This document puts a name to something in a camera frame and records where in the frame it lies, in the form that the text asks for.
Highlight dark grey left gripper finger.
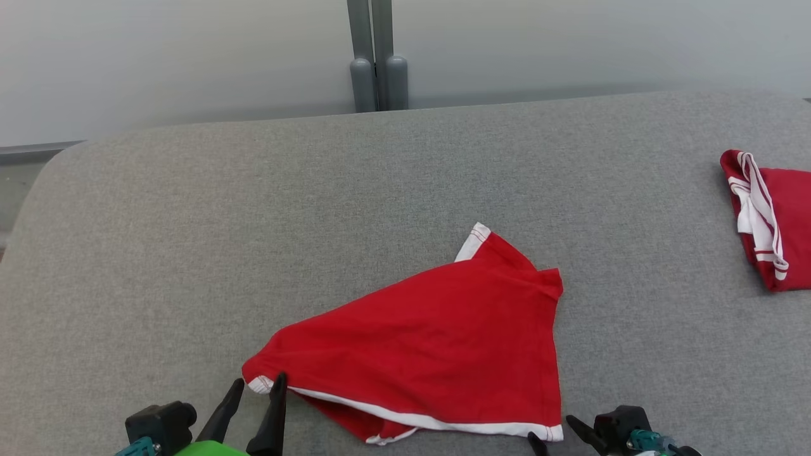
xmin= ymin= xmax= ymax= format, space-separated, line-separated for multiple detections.
xmin=196 ymin=377 xmax=246 ymax=443
xmin=246 ymin=371 xmax=289 ymax=456

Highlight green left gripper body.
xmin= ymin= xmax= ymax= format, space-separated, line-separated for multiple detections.
xmin=174 ymin=441 xmax=249 ymax=456

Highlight red shorts with white trim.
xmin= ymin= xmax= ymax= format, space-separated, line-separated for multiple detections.
xmin=241 ymin=222 xmax=565 ymax=446

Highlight red and white basketball jersey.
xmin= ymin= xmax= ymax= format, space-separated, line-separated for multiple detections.
xmin=720 ymin=149 xmax=811 ymax=293

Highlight teal right camera connector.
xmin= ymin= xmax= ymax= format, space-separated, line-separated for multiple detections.
xmin=627 ymin=429 xmax=666 ymax=454

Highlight teal camera connector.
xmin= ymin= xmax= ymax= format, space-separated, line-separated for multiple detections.
xmin=627 ymin=429 xmax=666 ymax=454
xmin=114 ymin=437 xmax=159 ymax=456

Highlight teal left camera connector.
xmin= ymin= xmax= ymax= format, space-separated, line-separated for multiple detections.
xmin=114 ymin=437 xmax=159 ymax=456

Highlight grey wall base rail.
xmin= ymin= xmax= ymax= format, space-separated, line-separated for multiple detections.
xmin=0 ymin=141 xmax=86 ymax=167

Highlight grey metal partition post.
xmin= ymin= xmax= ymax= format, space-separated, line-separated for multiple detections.
xmin=347 ymin=0 xmax=409 ymax=113

